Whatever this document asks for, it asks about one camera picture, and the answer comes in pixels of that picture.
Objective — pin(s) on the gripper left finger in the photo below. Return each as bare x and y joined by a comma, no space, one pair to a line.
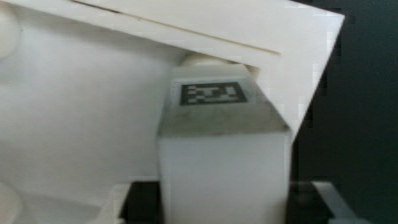
133,205

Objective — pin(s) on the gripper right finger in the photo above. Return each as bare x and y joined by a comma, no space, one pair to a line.
319,206

